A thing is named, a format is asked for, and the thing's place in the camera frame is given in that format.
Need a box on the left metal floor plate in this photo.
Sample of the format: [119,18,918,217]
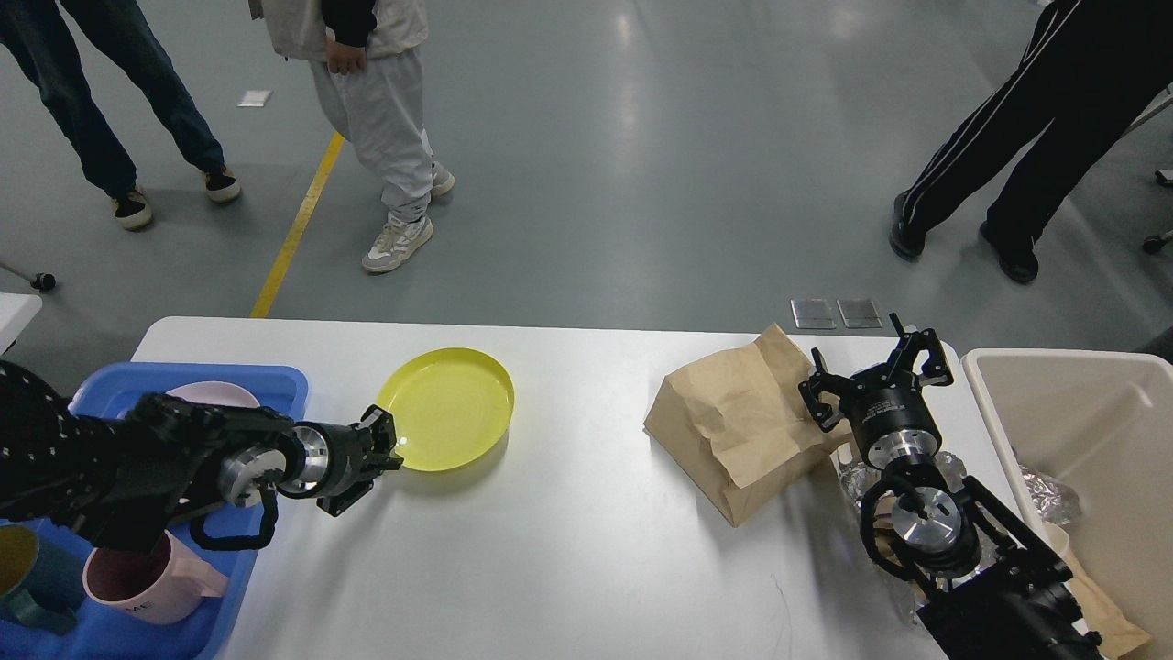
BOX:
[789,298,838,329]

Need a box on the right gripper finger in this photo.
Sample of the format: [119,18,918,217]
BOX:
[798,346,867,434]
[880,313,955,392]

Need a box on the white side table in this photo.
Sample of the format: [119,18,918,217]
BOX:
[1,261,56,355]

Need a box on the metal floor plate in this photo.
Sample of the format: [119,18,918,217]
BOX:
[836,298,883,329]
[789,298,838,329]

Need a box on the person in blue jeans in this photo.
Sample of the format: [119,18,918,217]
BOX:
[0,0,243,231]

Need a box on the brown paper bag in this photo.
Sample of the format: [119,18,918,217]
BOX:
[644,324,853,528]

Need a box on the right metal floor plate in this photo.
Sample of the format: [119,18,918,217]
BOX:
[836,298,883,329]

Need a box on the dark green mug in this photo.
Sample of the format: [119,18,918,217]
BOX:
[1,523,84,637]

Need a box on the pink plate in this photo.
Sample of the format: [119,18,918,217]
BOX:
[165,380,260,408]

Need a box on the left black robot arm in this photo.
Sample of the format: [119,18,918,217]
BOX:
[1,362,404,553]

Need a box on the person in black trousers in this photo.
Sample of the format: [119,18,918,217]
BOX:
[889,1,1169,284]

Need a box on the yellow plate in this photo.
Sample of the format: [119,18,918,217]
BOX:
[377,347,515,472]

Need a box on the beige plastic bin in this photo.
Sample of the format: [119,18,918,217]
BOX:
[962,349,1172,659]

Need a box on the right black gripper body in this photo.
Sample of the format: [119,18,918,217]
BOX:
[841,365,941,469]

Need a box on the blue plastic tray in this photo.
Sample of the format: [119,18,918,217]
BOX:
[1,362,308,659]

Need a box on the pink mug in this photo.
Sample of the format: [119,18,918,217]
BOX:
[82,531,229,625]

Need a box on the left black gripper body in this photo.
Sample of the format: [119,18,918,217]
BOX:
[276,422,372,499]

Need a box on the person in light grey trousers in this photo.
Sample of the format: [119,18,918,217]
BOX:
[248,1,456,274]

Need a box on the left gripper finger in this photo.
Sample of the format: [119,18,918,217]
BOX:
[359,404,404,472]
[317,478,375,517]

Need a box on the brown paper in bin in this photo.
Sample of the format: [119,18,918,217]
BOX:
[1043,522,1152,659]

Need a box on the foil in bin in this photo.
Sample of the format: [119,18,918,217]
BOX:
[1001,450,1084,531]

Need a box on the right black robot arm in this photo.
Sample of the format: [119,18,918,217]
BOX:
[796,317,1101,659]

